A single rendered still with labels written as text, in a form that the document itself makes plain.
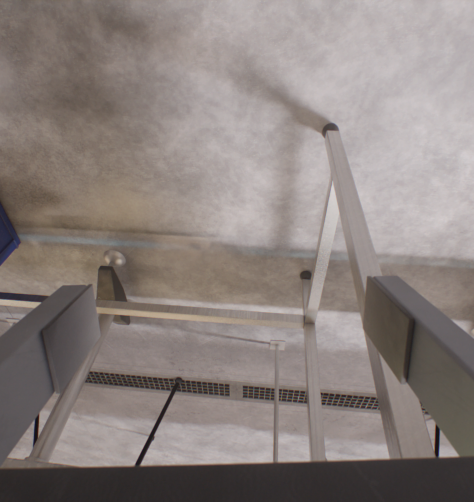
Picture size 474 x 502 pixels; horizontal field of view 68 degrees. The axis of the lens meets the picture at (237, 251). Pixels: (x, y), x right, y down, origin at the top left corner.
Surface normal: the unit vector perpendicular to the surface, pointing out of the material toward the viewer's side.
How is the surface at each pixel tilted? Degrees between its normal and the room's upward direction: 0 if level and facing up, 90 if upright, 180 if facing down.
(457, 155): 0
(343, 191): 90
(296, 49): 0
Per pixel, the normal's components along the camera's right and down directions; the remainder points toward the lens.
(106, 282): -0.09, 0.22
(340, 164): 0.00, -0.76
